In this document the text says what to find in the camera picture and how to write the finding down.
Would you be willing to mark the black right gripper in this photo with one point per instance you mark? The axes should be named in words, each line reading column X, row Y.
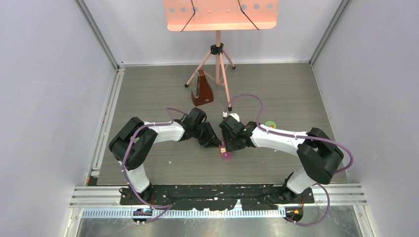
column 229, row 146

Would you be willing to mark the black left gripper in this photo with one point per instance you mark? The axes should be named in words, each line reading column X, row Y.
column 214, row 141

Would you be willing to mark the green pill bottle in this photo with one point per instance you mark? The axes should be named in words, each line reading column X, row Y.
column 270, row 124

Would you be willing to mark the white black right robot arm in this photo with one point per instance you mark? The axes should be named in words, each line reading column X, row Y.
column 319, row 156

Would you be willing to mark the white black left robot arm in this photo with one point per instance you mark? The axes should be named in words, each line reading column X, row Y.
column 132, row 144

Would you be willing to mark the brown wooden metronome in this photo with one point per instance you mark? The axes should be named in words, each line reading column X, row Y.
column 201, row 91

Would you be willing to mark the pink music stand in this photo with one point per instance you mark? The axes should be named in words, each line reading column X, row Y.
column 219, row 16

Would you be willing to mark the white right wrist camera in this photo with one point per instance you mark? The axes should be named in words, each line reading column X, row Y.
column 234, row 115

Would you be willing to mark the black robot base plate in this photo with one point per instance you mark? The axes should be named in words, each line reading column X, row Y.
column 215, row 197

